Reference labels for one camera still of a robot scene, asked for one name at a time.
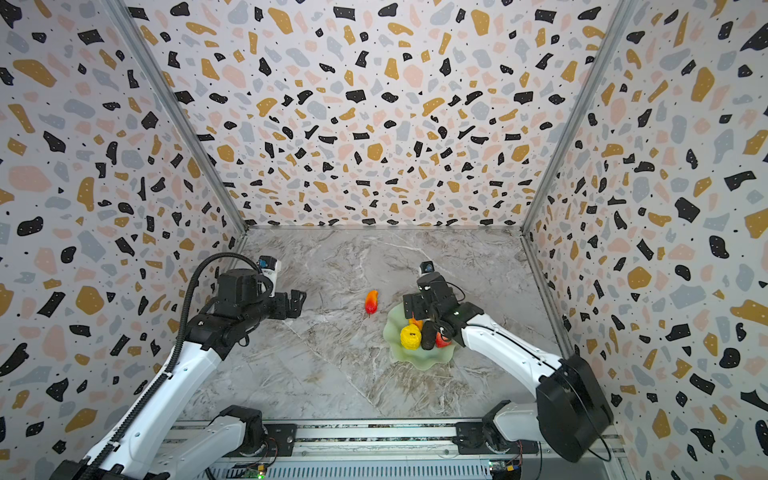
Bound black corrugated cable hose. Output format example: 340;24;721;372
77;251;268;480

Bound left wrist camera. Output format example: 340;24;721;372
258;255;282;284

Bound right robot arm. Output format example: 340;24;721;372
403;272;614;463

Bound dark fake avocado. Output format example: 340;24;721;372
420;321;439;351

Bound red orange fake apple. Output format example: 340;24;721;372
408;318;424;331

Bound light green wavy fruit bowl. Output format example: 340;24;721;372
383;302;457;371

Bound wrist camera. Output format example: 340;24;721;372
258;255;282;284
419;260;435;276

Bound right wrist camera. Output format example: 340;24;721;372
419;260;435;276

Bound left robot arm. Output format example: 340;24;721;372
51;260;307;479

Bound red yellow fake mango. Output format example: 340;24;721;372
364;290;379;315

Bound yellow fake lemon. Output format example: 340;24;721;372
400;324;422;351

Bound red fake strawberry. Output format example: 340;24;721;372
435;332;452;348

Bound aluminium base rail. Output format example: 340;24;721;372
199;418;634;479

